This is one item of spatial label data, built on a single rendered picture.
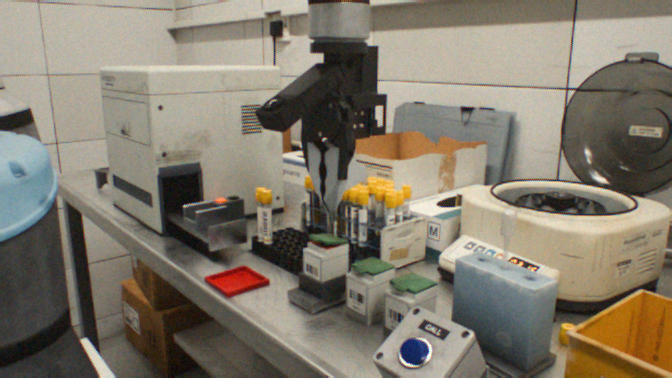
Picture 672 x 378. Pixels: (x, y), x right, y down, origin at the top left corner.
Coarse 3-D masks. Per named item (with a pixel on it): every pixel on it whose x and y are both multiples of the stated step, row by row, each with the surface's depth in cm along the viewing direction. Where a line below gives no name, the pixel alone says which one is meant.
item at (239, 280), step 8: (224, 272) 76; (232, 272) 77; (240, 272) 77; (248, 272) 77; (256, 272) 76; (208, 280) 73; (216, 280) 74; (224, 280) 74; (232, 280) 74; (240, 280) 74; (248, 280) 74; (256, 280) 74; (264, 280) 73; (216, 288) 71; (224, 288) 70; (232, 288) 72; (240, 288) 70; (248, 288) 71; (256, 288) 72; (232, 296) 70
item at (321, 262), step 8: (304, 248) 68; (312, 248) 67; (320, 248) 66; (328, 248) 66; (336, 248) 66; (344, 248) 67; (304, 256) 68; (312, 256) 66; (320, 256) 65; (328, 256) 65; (336, 256) 66; (344, 256) 67; (304, 264) 68; (312, 264) 67; (320, 264) 65; (328, 264) 66; (336, 264) 67; (344, 264) 68; (304, 272) 68; (312, 272) 67; (320, 272) 66; (328, 272) 66; (336, 272) 67; (344, 272) 68; (320, 280) 66; (328, 280) 66
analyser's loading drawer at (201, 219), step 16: (176, 208) 96; (192, 208) 88; (208, 208) 90; (224, 208) 87; (176, 224) 90; (192, 224) 85; (208, 224) 85; (224, 224) 81; (240, 224) 83; (208, 240) 80; (224, 240) 82; (240, 240) 84
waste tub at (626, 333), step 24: (600, 312) 44; (624, 312) 47; (648, 312) 48; (576, 336) 41; (600, 336) 44; (624, 336) 48; (648, 336) 48; (576, 360) 41; (600, 360) 39; (624, 360) 38; (648, 360) 49
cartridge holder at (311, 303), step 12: (300, 276) 68; (300, 288) 69; (312, 288) 67; (324, 288) 66; (336, 288) 67; (300, 300) 66; (312, 300) 65; (324, 300) 66; (336, 300) 67; (312, 312) 65
